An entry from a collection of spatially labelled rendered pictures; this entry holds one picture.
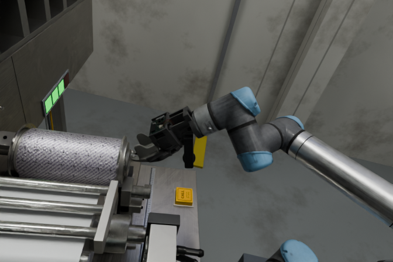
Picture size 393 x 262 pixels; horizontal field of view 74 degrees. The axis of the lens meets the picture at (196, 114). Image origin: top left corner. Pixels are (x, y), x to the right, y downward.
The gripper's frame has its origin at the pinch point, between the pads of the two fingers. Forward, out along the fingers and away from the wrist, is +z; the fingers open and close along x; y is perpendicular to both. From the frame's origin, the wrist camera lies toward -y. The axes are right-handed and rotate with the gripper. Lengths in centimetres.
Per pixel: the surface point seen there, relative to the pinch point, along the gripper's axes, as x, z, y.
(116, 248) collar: 28.9, -4.4, 5.6
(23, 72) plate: -18.6, 21.9, 31.0
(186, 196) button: -14.4, 6.6, -39.6
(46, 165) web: 6.5, 16.2, 13.9
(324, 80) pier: -153, -94, -121
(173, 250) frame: 33.3, -17.1, 7.7
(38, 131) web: -0.7, 17.2, 19.6
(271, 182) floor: -109, -13, -176
